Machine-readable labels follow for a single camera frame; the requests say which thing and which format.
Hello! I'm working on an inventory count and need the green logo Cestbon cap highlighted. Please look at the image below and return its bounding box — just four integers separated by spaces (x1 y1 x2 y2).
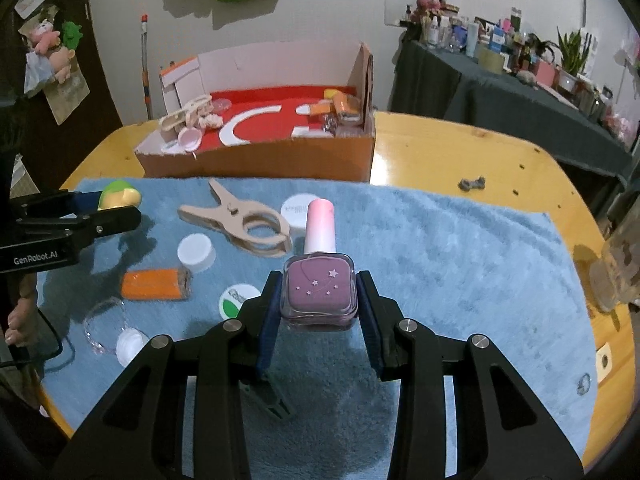
218 283 260 321

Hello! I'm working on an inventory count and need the green yellow squishy toy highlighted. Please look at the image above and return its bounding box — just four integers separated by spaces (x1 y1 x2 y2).
98 180 142 210

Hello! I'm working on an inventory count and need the purple nail polish bottle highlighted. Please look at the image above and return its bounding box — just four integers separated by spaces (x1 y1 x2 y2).
280 198 358 330

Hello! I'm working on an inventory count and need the plain white bottle cap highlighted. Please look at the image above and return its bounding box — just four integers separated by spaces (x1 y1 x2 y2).
177 233 216 274

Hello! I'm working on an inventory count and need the white cap with grey print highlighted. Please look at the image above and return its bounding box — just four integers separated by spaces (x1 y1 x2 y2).
280 193 318 235

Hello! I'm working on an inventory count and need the person's hand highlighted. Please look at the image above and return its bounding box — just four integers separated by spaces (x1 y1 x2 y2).
4 295 38 347

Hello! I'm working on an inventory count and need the blue fluffy towel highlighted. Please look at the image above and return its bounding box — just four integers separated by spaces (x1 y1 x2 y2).
40 179 596 479

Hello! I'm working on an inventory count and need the large beige clothespin on towel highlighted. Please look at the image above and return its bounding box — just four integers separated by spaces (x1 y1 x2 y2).
177 178 293 258

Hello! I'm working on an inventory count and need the beige clothespin in box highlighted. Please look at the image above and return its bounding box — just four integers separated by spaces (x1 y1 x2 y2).
158 94 213 131

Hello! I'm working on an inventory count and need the pink round compact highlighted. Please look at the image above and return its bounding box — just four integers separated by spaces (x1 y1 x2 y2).
177 127 204 153

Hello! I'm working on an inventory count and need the small grey metal piece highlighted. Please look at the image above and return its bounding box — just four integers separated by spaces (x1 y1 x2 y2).
458 177 486 192

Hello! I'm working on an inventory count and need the clear plastic box at back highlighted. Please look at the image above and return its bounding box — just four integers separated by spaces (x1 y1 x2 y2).
210 99 232 115

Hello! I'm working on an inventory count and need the cardboard box with red bottom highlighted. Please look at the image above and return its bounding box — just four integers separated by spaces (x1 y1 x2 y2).
134 40 375 182

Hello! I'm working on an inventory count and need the long orange snack packet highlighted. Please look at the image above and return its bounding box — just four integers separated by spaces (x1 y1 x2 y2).
332 91 363 126

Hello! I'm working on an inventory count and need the square orange snack packet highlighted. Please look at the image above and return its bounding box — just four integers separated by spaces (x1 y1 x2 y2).
308 101 334 116

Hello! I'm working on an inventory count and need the dark green clothed side table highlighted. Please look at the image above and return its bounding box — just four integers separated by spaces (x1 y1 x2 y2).
390 41 632 181

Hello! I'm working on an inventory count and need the potted green plant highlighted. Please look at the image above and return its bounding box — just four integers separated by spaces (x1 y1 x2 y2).
556 29 592 77

